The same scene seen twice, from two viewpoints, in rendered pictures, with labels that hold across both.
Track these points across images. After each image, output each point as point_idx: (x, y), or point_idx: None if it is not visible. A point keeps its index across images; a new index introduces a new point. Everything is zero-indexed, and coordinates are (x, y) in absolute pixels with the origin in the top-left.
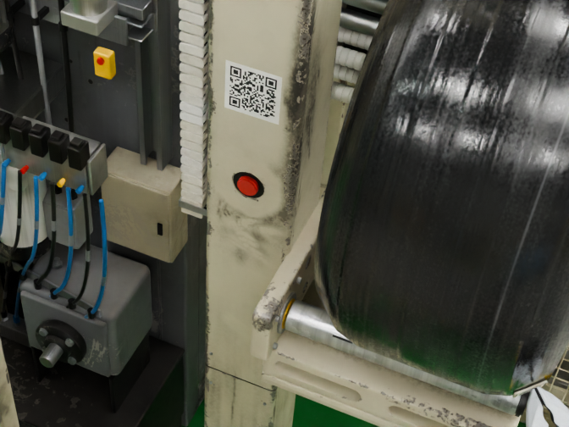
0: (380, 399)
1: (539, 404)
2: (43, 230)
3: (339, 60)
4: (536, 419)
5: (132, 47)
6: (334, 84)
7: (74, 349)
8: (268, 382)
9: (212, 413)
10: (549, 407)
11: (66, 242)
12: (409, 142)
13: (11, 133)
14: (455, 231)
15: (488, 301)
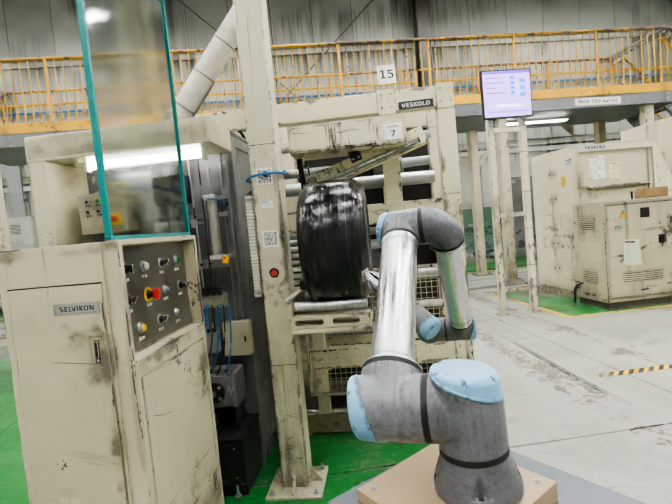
0: (329, 317)
1: (368, 272)
2: None
3: None
4: (369, 275)
5: (228, 279)
6: None
7: (220, 391)
8: (294, 333)
9: (277, 392)
10: (371, 272)
11: (213, 350)
12: (312, 204)
13: None
14: (329, 217)
15: (343, 231)
